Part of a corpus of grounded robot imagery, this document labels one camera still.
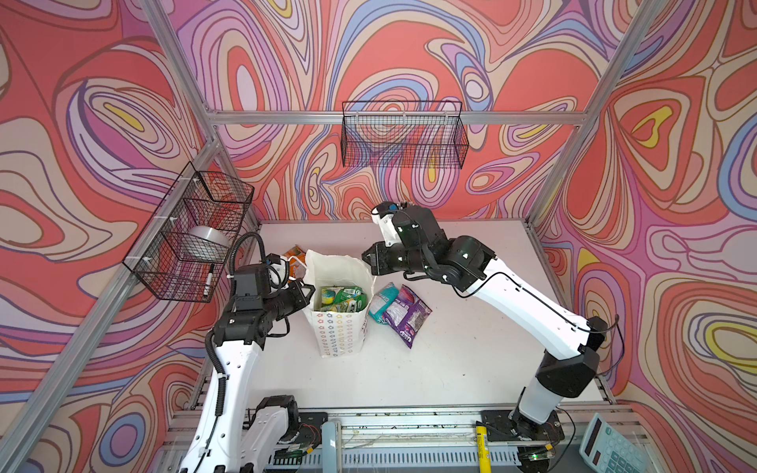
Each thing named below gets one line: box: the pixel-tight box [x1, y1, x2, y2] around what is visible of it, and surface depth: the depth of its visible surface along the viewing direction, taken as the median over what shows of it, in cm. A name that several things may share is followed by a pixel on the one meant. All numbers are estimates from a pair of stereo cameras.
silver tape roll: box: [182, 225, 231, 264], surface depth 73 cm
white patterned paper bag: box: [336, 253, 376, 357], surface depth 77 cm
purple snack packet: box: [383, 283, 433, 349], surface depth 91 cm
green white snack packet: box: [334, 287, 368, 313], surface depth 87 cm
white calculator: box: [578, 412, 652, 473], surface depth 70 cm
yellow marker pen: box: [476, 425, 492, 473], surface depth 71 cm
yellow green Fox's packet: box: [320, 285, 368, 313], surface depth 88 cm
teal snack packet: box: [367, 281, 400, 326], surface depth 94 cm
